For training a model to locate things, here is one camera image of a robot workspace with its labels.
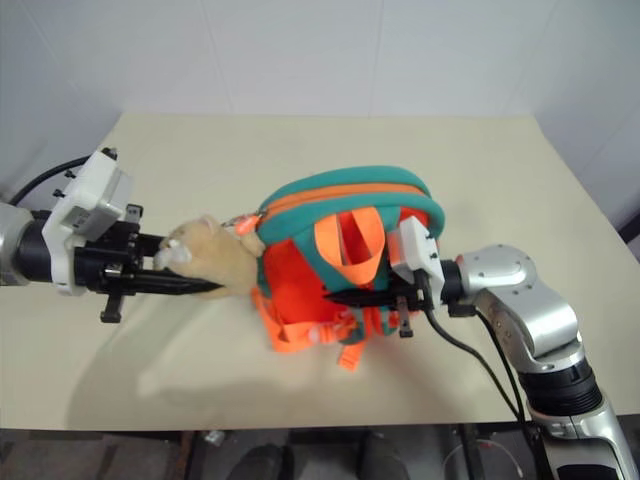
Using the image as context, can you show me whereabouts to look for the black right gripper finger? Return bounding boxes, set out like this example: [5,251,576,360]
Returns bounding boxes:
[322,290,402,302]
[343,298,402,310]

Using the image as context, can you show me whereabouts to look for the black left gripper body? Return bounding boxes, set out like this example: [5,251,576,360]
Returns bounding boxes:
[73,202,145,324]

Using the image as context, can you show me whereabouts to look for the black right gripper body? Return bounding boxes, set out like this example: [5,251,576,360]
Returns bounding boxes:
[396,271,435,340]

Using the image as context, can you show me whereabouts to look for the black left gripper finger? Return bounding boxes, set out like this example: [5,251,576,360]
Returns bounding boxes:
[133,268,222,297]
[139,233,174,257]

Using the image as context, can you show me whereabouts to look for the beige plush toy charm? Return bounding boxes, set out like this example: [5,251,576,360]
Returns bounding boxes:
[152,213,267,302]

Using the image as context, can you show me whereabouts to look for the orange and teal backpack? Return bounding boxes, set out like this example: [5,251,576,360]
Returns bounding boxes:
[248,164,447,374]

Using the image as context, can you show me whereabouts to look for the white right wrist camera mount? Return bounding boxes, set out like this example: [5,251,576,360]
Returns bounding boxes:
[391,216,447,307]

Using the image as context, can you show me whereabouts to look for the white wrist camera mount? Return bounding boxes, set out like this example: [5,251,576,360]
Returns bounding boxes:
[391,216,447,307]
[41,146,136,297]

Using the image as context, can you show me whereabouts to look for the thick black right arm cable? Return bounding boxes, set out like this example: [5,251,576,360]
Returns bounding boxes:
[421,272,531,436]

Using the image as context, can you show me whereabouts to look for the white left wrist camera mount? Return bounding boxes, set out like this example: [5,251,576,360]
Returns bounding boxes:
[41,146,136,297]

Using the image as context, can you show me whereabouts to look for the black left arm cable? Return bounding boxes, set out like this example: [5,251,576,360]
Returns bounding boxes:
[8,156,92,207]

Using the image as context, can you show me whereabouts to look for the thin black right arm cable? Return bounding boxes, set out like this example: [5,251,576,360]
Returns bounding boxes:
[473,307,529,424]

